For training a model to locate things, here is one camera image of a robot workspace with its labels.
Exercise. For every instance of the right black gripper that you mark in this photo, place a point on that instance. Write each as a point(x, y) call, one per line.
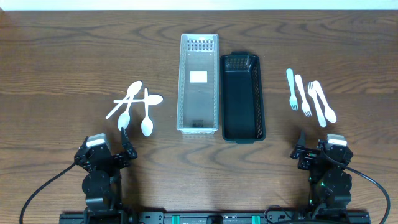
point(310, 155)

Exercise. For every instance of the black plastic basket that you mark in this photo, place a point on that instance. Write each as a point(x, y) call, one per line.
point(242, 104)

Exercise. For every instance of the white fork tines up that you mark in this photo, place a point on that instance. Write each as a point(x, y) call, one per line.
point(313, 94)

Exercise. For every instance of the pale blue plastic fork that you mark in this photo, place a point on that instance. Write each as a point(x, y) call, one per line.
point(293, 99)

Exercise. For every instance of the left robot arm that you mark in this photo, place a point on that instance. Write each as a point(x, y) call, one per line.
point(102, 185)

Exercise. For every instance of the clear plastic basket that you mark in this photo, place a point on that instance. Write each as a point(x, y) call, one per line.
point(198, 103)

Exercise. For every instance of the white plastic spoon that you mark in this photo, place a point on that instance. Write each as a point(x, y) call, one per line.
point(329, 113)

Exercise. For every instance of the white plastic fork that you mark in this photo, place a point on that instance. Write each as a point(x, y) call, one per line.
point(305, 106)

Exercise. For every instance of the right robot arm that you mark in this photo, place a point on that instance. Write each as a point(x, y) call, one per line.
point(329, 184)

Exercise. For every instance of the white spoon vertical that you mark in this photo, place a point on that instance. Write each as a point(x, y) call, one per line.
point(147, 124)

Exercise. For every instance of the white spoon horizontal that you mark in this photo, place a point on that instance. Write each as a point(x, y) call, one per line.
point(151, 100)

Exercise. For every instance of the white label in basket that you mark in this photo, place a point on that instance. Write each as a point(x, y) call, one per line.
point(198, 76)

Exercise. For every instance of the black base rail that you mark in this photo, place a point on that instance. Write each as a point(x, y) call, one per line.
point(272, 216)

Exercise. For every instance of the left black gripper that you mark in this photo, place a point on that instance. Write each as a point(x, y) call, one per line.
point(117, 158)

